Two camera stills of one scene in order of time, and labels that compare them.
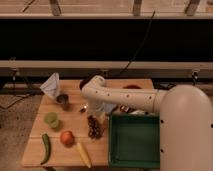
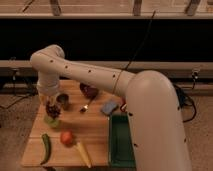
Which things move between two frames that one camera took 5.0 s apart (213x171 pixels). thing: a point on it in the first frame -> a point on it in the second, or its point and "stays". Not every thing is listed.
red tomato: [67, 138] stays
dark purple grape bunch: [95, 130] -> [53, 109]
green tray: [134, 140] stays
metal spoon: [83, 110] stays
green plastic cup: [52, 119] stays
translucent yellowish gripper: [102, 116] -> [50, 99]
